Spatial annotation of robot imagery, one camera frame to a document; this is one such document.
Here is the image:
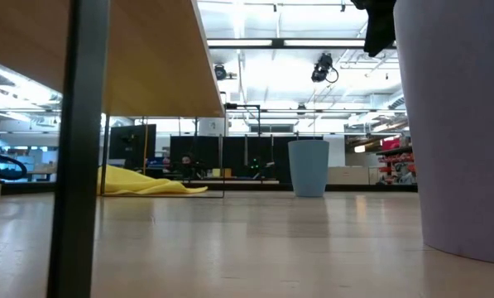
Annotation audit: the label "large lilac cup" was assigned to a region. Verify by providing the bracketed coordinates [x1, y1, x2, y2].
[393, 0, 494, 267]

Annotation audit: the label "light blue cup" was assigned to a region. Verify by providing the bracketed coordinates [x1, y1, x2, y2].
[287, 139, 331, 199]

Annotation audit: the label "thin black shelf leg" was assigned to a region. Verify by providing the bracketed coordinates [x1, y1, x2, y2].
[99, 113, 111, 196]
[218, 115, 227, 199]

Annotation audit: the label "wooden shelf board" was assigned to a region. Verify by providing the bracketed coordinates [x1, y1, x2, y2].
[0, 0, 226, 118]

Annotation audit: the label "thick grey metal shelf leg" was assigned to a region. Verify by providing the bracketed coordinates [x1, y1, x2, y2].
[46, 0, 111, 298]

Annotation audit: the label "long ceiling light bar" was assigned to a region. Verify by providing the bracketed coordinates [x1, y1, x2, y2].
[206, 37, 397, 50]

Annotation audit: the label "rack with red bins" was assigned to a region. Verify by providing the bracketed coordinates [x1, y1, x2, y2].
[376, 138, 418, 186]

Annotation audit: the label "white low cabinets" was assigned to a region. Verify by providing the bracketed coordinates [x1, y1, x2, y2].
[327, 165, 381, 186]

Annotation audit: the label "black partition panels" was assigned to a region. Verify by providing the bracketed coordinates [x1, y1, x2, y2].
[170, 135, 324, 185]

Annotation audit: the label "yellow cloth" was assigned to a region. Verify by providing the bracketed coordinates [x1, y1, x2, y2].
[97, 164, 209, 197]

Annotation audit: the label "black ceiling camera with cable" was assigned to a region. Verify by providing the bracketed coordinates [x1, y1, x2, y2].
[310, 52, 340, 84]

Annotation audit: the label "black metal frame stand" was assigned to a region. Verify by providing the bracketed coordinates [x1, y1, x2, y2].
[224, 103, 262, 137]

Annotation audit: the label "black cable loop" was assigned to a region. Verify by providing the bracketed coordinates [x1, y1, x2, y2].
[0, 140, 29, 181]

